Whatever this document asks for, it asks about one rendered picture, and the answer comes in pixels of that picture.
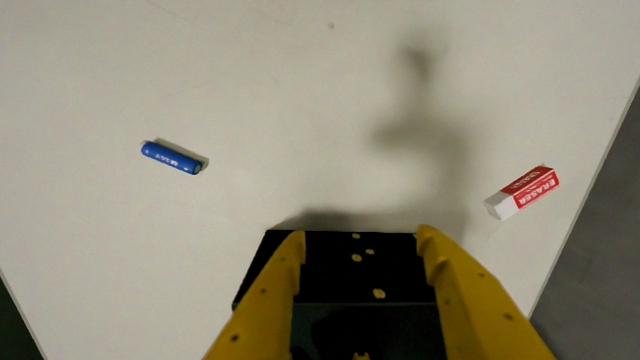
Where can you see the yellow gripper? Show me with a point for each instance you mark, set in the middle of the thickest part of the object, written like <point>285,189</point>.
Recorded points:
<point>480,320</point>

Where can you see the blue aa battery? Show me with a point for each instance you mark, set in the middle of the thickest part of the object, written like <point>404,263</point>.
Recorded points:
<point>169,157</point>

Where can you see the red and white eraser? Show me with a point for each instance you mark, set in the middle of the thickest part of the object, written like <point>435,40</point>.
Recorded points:
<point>522,192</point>

